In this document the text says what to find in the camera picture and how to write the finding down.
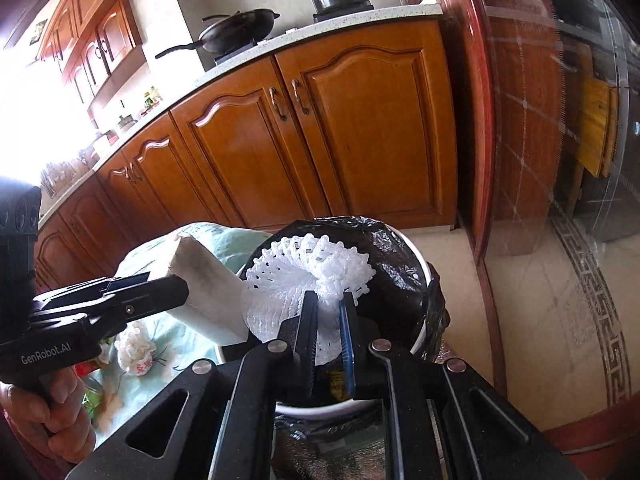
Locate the small white foam fruit net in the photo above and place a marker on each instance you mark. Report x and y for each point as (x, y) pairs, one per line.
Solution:
(135, 350)

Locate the white round trash bin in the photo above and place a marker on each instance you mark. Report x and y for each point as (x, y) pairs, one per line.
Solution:
(422, 270)

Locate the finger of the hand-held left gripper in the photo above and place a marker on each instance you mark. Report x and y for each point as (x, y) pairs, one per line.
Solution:
(160, 292)
(90, 292)

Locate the green plastic wrapper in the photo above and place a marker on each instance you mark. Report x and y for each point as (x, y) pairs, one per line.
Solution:
(95, 397)

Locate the wooden kitchen cabinet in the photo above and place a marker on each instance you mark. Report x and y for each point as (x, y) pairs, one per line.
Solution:
(95, 15)
(360, 125)

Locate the white foam block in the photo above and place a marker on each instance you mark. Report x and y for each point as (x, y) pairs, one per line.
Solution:
(205, 295)

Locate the yellow wooden stool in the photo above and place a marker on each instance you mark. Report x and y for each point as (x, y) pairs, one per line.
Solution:
(597, 125)

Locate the wooden lower kitchen cabinet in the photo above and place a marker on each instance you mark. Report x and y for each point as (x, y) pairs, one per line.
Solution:
(360, 125)

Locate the light green floral tablecloth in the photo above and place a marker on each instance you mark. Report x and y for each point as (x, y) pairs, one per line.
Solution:
(175, 345)

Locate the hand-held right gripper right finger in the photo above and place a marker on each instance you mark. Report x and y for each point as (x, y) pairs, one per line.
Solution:
(345, 340)

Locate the glass sliding door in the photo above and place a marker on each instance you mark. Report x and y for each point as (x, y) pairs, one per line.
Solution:
(545, 185)

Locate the wooden upper kitchen cabinet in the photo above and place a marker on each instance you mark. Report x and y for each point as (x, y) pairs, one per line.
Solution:
(95, 15)

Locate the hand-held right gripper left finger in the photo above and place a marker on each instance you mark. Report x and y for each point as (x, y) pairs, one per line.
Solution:
(311, 340)

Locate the utensil holder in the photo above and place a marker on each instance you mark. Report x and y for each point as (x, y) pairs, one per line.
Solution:
(57, 177)

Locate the black plastic bin bag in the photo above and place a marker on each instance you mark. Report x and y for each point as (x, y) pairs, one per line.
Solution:
(395, 280)

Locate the condiment bottles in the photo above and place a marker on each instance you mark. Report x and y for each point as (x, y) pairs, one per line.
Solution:
(151, 99)

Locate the person's left hand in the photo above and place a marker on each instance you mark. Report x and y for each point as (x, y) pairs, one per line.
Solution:
(67, 410)

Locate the black wok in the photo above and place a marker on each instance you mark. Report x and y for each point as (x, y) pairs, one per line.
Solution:
(240, 30)

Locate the large white foam fruit net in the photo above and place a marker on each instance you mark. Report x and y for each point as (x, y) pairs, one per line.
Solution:
(310, 267)

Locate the black induction cooker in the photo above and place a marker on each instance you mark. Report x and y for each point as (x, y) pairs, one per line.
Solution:
(345, 12)

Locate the black gas stove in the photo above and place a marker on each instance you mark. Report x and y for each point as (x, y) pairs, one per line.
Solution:
(235, 52)

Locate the red wooden door frame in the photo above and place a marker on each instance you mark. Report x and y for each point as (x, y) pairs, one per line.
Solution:
(470, 110)

